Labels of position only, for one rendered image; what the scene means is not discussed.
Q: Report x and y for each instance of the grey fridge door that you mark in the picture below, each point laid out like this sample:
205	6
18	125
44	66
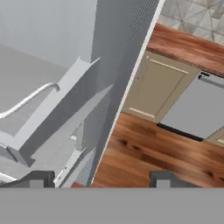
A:
43	116

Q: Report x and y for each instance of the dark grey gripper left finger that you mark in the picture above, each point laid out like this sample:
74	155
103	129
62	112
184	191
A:
40	177

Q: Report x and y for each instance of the beige cupboard door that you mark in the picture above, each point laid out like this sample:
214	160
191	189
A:
159	87

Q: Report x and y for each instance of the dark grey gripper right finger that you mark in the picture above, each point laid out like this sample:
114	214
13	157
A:
163	176

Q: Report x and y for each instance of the grey dishwasher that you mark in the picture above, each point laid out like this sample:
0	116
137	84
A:
192	108

